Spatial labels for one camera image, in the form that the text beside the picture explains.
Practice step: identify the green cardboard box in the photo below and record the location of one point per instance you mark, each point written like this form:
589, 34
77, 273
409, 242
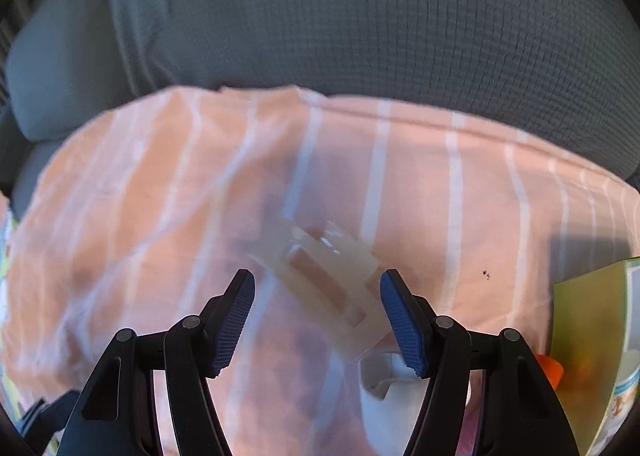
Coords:
585, 336

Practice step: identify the white plastic inhaler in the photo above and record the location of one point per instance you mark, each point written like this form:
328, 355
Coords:
385, 406

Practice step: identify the grey sofa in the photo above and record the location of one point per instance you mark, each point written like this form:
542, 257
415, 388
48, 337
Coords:
325, 10

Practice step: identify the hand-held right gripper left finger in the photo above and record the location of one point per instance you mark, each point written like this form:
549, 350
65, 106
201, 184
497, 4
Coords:
232, 326

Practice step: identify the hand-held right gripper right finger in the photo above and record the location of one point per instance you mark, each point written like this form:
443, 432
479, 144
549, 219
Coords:
402, 331

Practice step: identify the translucent hair claw clip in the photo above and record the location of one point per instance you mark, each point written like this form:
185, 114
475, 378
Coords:
320, 276

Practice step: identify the orange striped cloth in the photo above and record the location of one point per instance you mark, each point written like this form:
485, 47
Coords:
150, 211

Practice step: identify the orange pill bottle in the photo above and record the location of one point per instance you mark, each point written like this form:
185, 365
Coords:
550, 368

